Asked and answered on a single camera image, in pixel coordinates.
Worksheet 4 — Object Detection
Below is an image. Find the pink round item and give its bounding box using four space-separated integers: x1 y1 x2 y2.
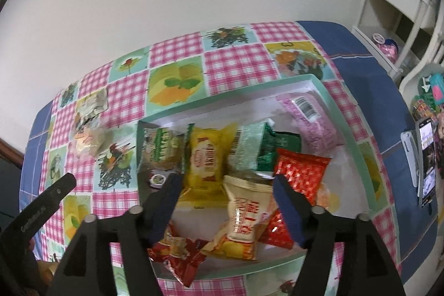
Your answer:
383 39 399 62

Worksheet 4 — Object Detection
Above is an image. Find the blue plaid cloth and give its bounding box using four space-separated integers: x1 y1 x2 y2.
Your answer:
26 20 439 283

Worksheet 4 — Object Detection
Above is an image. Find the pink snack packet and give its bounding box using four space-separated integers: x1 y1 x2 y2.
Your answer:
277 92 339 153

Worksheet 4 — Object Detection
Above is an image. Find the light green snack packet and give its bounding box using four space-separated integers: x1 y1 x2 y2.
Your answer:
227 122 276 172

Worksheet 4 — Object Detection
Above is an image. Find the small round jelly cup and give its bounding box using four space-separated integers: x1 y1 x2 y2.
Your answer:
147 171 170 187

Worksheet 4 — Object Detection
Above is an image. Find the brown wooden door frame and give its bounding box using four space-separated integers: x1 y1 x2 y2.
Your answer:
0 137 26 179

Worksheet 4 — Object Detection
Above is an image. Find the black smartphone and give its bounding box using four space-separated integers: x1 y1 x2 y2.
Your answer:
416 116 438 208

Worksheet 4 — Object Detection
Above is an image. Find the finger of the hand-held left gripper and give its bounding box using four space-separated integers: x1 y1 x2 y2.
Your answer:
0 173 77 248

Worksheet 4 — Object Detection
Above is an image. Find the clear wrapped round pastry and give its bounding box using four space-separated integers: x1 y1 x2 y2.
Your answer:
73 124 112 158

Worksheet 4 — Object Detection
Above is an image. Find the dark green snack packet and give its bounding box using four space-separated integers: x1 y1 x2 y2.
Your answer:
274 131 302 158

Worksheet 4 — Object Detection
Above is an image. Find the green white bread packet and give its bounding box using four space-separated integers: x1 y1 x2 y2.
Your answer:
139 128 186 172

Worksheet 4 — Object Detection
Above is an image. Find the clear orange snack packet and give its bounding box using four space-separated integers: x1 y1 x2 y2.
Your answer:
317 181 342 210

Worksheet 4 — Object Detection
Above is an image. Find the red brown picture snack packet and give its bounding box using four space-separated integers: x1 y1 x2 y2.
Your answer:
147 225 209 288

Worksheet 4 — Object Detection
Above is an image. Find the yellow cake packet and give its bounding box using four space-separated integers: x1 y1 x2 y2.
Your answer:
180 123 238 208

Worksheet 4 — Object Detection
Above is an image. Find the silver green snack packet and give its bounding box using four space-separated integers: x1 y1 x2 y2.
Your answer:
75 88 109 123

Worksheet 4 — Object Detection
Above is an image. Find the cream red snack packet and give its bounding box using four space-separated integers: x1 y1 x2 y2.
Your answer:
201 174 278 262

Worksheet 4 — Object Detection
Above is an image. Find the white phone stand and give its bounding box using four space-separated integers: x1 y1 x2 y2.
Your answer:
400 130 422 187

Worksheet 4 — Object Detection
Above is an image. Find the red dotted snack packet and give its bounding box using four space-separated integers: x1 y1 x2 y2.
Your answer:
274 148 332 204

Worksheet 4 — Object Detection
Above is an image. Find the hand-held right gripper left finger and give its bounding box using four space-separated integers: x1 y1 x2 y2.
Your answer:
45 173 184 296

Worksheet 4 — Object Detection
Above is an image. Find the teal pink card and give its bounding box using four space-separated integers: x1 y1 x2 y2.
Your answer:
414 73 444 109

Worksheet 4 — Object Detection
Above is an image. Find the teal cardboard box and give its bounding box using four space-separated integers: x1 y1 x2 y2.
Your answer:
136 73 382 281

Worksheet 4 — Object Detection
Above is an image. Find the pink checkered fruit tablecloth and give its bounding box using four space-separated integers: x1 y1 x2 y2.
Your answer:
42 21 403 296

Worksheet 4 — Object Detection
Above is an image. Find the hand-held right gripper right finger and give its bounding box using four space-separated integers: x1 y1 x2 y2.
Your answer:
272 175 406 296

